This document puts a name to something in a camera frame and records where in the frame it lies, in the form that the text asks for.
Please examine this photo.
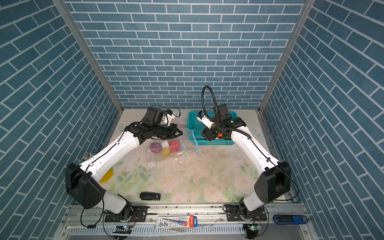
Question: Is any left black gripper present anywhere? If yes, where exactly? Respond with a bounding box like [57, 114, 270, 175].
[151, 123, 184, 140]

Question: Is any purple toy onion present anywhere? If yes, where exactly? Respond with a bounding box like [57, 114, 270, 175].
[150, 142, 162, 154]

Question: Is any clear zip top bag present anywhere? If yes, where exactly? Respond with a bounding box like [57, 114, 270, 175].
[142, 128, 200, 176]

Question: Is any red toy pepper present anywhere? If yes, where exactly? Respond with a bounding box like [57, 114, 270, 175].
[169, 141, 180, 153]

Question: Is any yellow toy potato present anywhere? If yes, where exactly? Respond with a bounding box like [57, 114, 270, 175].
[161, 147, 171, 158]

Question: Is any teal plastic basket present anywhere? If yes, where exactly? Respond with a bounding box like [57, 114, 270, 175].
[187, 111, 235, 146]

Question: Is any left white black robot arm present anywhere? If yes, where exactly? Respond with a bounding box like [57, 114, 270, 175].
[65, 122, 183, 222]

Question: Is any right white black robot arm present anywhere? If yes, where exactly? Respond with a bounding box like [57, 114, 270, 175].
[202, 124, 293, 220]

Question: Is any black rectangular device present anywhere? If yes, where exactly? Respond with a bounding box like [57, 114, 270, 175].
[140, 192, 161, 201]

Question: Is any yellow pen cup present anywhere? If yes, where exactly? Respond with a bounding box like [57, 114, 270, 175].
[99, 169, 114, 183]

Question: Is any toothbrush blister package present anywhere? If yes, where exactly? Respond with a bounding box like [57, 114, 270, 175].
[155, 215, 199, 229]

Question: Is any blue black tool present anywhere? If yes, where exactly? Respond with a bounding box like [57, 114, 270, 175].
[273, 215, 308, 225]

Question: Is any black marker pen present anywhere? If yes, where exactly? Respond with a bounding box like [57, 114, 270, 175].
[65, 225, 96, 230]

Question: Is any aluminium mounting rail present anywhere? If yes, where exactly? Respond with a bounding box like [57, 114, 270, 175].
[54, 203, 317, 240]

